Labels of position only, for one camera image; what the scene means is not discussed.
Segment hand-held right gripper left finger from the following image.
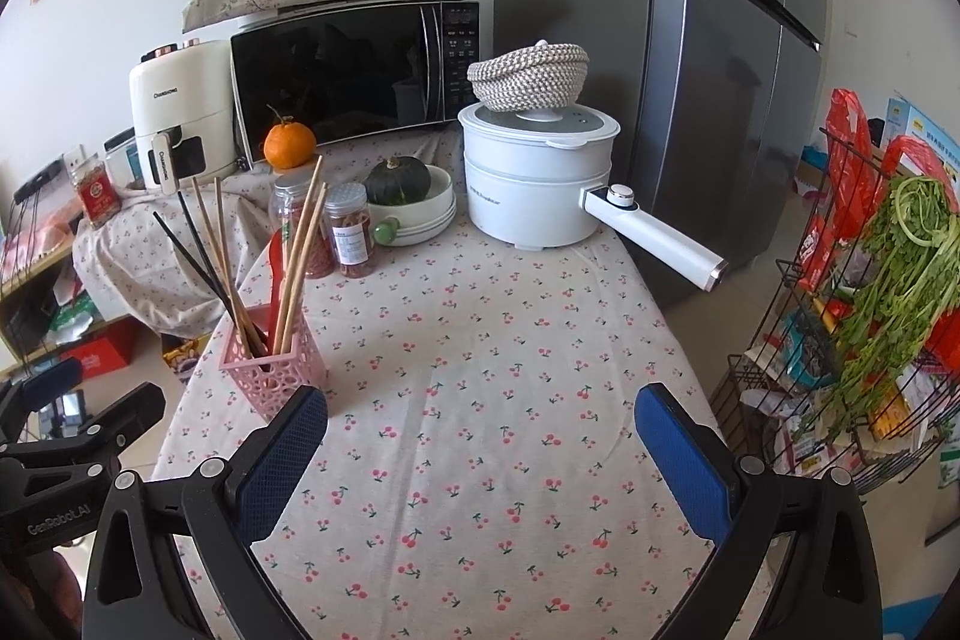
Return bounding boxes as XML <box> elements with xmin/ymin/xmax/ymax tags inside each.
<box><xmin>79</xmin><ymin>383</ymin><xmax>329</xmax><ymax>640</ymax></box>

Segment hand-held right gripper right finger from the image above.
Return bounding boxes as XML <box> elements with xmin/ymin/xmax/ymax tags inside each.
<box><xmin>634</xmin><ymin>382</ymin><xmax>887</xmax><ymax>640</ymax></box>

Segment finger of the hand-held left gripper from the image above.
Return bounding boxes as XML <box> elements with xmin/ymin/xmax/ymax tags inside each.
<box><xmin>0</xmin><ymin>356</ymin><xmax>85</xmax><ymax>440</ymax></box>
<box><xmin>22</xmin><ymin>383</ymin><xmax>167</xmax><ymax>461</ymax></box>

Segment pink perforated utensil holder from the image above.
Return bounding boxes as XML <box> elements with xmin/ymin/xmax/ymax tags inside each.
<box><xmin>219</xmin><ymin>302</ymin><xmax>329</xmax><ymax>422</ymax></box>

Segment black chopstick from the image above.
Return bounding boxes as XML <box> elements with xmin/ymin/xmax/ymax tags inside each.
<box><xmin>152</xmin><ymin>210</ymin><xmax>245</xmax><ymax>330</ymax></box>
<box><xmin>177</xmin><ymin>188</ymin><xmax>245</xmax><ymax>315</ymax></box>

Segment red cardboard box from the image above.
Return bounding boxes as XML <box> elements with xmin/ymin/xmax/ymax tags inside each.
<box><xmin>56</xmin><ymin>317</ymin><xmax>145</xmax><ymax>384</ymax></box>

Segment wooden side shelf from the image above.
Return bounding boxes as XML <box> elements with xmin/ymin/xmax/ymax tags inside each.
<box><xmin>0</xmin><ymin>160</ymin><xmax>87</xmax><ymax>380</ymax></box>

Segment pile of paper packets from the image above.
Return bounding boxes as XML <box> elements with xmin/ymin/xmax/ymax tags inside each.
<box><xmin>739</xmin><ymin>340</ymin><xmax>852</xmax><ymax>480</ymax></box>

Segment red plastic spoon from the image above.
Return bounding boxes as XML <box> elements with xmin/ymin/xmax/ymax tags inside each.
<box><xmin>268</xmin><ymin>226</ymin><xmax>305</xmax><ymax>320</ymax></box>

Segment red tin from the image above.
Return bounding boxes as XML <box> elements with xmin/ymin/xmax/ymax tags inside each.
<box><xmin>71</xmin><ymin>156</ymin><xmax>123</xmax><ymax>229</ymax></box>

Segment cherry print tablecloth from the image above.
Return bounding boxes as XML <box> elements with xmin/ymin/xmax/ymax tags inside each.
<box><xmin>71</xmin><ymin>126</ymin><xmax>762</xmax><ymax>640</ymax></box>

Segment labelled jar dried berries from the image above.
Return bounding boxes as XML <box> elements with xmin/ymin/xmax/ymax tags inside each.
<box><xmin>323</xmin><ymin>182</ymin><xmax>377</xmax><ymax>279</ymax></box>

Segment glass container black lid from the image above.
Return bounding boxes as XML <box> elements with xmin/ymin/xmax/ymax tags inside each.
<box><xmin>103</xmin><ymin>128</ymin><xmax>145</xmax><ymax>189</ymax></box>

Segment clear jar red berries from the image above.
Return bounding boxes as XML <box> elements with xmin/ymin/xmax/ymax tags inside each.
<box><xmin>268</xmin><ymin>173</ymin><xmax>336</xmax><ymax>280</ymax></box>

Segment green leafy vegetable bunch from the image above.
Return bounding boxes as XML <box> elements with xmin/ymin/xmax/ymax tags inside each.
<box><xmin>823</xmin><ymin>173</ymin><xmax>960</xmax><ymax>442</ymax></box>

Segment dark green pumpkin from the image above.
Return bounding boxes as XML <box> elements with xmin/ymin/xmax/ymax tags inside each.
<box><xmin>364</xmin><ymin>155</ymin><xmax>433</xmax><ymax>207</ymax></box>

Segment white air fryer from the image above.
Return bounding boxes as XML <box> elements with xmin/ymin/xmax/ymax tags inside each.
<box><xmin>127</xmin><ymin>38</ymin><xmax>242</xmax><ymax>193</ymax></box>

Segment orange fruit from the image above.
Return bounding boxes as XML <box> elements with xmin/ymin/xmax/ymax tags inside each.
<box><xmin>262</xmin><ymin>115</ymin><xmax>318</xmax><ymax>171</ymax></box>

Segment white electric pot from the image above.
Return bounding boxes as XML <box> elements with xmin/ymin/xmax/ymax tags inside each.
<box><xmin>457</xmin><ymin>101</ymin><xmax>731</xmax><ymax>293</ymax></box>

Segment red plastic bag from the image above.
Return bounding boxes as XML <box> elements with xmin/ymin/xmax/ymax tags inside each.
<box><xmin>797</xmin><ymin>89</ymin><xmax>960</xmax><ymax>294</ymax></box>

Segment grey refrigerator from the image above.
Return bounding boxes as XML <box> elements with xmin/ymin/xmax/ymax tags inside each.
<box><xmin>493</xmin><ymin>0</ymin><xmax>826</xmax><ymax>313</ymax></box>

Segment black microwave oven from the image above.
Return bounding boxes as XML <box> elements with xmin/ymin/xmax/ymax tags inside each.
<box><xmin>229</xmin><ymin>0</ymin><xmax>496</xmax><ymax>166</ymax></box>

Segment blue white printed box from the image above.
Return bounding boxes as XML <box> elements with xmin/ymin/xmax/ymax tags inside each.
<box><xmin>885</xmin><ymin>98</ymin><xmax>960</xmax><ymax>163</ymax></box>

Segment black wire rack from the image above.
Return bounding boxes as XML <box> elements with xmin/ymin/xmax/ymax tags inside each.
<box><xmin>709</xmin><ymin>126</ymin><xmax>960</xmax><ymax>500</ymax></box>

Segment woven rope basket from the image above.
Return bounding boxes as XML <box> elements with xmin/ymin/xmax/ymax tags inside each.
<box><xmin>466</xmin><ymin>40</ymin><xmax>591</xmax><ymax>113</ymax></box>

